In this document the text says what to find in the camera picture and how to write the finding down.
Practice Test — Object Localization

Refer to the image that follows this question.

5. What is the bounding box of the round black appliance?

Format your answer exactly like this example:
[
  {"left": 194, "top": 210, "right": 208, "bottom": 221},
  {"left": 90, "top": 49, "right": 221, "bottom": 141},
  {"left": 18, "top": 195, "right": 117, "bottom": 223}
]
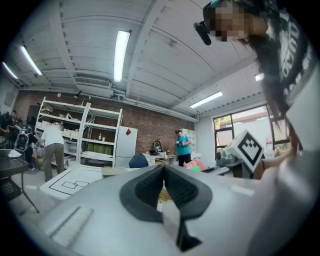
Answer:
[{"left": 152, "top": 139, "right": 164, "bottom": 154}]

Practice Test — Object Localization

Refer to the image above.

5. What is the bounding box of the black mesh metal table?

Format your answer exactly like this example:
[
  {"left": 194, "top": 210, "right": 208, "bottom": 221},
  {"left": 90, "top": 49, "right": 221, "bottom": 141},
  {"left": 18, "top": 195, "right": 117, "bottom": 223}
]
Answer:
[{"left": 0, "top": 149, "right": 41, "bottom": 215}]

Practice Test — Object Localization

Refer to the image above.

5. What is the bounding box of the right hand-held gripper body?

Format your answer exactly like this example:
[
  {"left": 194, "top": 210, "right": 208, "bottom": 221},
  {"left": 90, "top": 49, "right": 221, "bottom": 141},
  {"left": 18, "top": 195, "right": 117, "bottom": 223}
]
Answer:
[{"left": 214, "top": 129, "right": 265, "bottom": 180}]

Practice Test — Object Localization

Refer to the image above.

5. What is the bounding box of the white cubby shelf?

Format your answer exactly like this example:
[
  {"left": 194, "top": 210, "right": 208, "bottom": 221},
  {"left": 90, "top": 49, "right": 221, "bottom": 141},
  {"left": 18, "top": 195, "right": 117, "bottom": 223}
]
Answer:
[{"left": 180, "top": 127, "right": 197, "bottom": 154}]

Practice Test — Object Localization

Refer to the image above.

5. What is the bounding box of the black white backpack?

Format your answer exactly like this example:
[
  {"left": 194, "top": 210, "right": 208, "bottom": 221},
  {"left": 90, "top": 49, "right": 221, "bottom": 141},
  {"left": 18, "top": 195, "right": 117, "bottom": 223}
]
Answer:
[{"left": 14, "top": 131, "right": 32, "bottom": 153}]

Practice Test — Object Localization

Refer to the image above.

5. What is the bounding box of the blue chair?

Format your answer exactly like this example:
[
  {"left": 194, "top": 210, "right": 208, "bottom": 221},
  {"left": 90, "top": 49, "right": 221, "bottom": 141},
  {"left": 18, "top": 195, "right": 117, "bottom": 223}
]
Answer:
[{"left": 128, "top": 154, "right": 150, "bottom": 169}]

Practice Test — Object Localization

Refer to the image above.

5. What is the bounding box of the translucent plastic cup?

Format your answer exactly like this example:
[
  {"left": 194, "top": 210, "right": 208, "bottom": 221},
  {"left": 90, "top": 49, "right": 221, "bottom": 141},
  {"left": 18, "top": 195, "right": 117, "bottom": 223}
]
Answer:
[{"left": 68, "top": 161, "right": 81, "bottom": 176}]

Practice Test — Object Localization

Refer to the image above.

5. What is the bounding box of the person's right forearm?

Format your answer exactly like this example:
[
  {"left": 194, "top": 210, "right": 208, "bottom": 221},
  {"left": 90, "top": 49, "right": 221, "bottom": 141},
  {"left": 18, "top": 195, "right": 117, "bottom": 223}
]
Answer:
[{"left": 255, "top": 139, "right": 301, "bottom": 180}]

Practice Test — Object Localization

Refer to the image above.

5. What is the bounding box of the black head-mounted camera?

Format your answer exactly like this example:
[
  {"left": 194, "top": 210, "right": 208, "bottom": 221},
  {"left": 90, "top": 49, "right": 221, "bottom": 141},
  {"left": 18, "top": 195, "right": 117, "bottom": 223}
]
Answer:
[{"left": 193, "top": 1, "right": 213, "bottom": 46}]

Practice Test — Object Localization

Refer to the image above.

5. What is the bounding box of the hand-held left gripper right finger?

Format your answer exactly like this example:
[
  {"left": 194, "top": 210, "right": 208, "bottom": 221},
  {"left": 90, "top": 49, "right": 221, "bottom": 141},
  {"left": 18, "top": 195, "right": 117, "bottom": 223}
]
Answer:
[{"left": 163, "top": 164, "right": 213, "bottom": 223}]

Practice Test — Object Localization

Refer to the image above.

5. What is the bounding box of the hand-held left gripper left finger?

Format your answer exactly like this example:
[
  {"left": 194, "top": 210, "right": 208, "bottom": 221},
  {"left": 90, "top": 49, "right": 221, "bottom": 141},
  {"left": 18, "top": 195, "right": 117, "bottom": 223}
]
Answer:
[{"left": 119, "top": 164, "right": 166, "bottom": 225}]

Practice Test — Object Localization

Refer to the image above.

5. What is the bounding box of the person's face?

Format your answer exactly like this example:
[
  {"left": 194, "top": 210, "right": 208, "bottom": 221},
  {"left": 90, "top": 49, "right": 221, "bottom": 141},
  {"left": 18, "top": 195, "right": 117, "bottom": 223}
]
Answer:
[{"left": 209, "top": 0, "right": 270, "bottom": 44}]

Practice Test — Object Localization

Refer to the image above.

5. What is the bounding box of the white desk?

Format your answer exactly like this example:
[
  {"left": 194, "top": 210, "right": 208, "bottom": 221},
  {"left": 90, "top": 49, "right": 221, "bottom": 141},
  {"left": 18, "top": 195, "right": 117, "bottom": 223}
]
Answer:
[{"left": 141, "top": 151, "right": 178, "bottom": 166}]

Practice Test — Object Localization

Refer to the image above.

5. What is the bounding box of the pink jacket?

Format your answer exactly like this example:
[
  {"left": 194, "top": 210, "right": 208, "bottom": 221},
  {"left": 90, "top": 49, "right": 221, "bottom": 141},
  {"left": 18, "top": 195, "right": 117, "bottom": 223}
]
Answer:
[{"left": 183, "top": 157, "right": 208, "bottom": 171}]

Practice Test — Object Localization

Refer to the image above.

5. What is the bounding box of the white air conditioner unit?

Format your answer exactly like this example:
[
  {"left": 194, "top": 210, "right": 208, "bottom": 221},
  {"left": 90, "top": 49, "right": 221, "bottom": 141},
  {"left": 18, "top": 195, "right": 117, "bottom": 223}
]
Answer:
[{"left": 74, "top": 76, "right": 115, "bottom": 99}]

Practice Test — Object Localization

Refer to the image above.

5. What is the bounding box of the row of green containers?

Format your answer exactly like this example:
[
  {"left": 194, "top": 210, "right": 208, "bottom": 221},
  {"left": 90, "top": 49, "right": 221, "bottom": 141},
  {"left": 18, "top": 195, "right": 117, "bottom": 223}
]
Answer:
[{"left": 87, "top": 143, "right": 113, "bottom": 156}]

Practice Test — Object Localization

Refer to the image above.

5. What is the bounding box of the person's black white printed shirt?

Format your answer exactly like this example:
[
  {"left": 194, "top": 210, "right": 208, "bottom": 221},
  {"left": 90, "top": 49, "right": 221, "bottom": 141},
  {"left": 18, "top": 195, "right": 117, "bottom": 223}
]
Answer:
[{"left": 264, "top": 4, "right": 320, "bottom": 161}]

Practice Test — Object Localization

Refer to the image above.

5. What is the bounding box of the white metal shelf rack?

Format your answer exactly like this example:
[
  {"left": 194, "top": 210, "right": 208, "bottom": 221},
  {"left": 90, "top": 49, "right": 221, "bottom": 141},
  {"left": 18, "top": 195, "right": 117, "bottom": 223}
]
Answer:
[
  {"left": 78, "top": 102, "right": 124, "bottom": 168},
  {"left": 34, "top": 96, "right": 91, "bottom": 173}
]

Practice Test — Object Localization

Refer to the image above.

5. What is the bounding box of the black framed window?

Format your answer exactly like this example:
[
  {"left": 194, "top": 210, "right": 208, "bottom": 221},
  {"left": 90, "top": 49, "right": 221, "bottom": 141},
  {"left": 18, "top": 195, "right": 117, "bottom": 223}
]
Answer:
[{"left": 213, "top": 104, "right": 293, "bottom": 161}]

